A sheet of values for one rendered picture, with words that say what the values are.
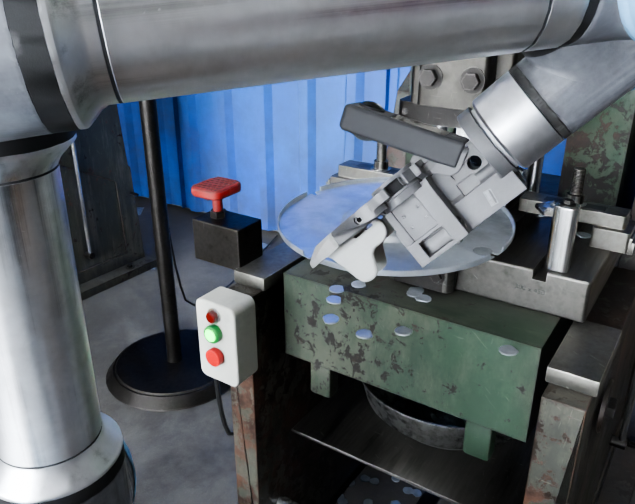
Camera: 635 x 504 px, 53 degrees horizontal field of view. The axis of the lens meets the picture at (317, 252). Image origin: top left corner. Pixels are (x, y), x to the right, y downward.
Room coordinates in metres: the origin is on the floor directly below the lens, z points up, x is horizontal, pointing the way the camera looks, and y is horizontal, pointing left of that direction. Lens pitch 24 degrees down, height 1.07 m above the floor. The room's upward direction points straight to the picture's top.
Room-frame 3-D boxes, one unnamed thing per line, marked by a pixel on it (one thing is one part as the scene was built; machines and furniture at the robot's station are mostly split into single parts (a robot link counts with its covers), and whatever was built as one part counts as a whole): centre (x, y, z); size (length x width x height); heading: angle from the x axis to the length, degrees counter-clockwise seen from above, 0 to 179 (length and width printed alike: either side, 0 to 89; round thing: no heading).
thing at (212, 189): (0.96, 0.16, 0.72); 0.07 x 0.06 x 0.08; 147
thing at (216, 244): (0.95, 0.14, 0.62); 0.10 x 0.06 x 0.20; 57
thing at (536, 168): (0.98, -0.35, 0.81); 0.02 x 0.02 x 0.14
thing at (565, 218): (0.77, -0.32, 0.75); 0.03 x 0.03 x 0.10; 57
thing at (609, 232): (0.88, -0.38, 0.76); 0.17 x 0.06 x 0.10; 57
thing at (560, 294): (0.98, -0.24, 0.68); 0.45 x 0.30 x 0.06; 57
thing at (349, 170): (1.07, -0.10, 0.76); 0.17 x 0.06 x 0.10; 57
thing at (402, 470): (0.98, -0.25, 0.31); 0.43 x 0.42 x 0.01; 57
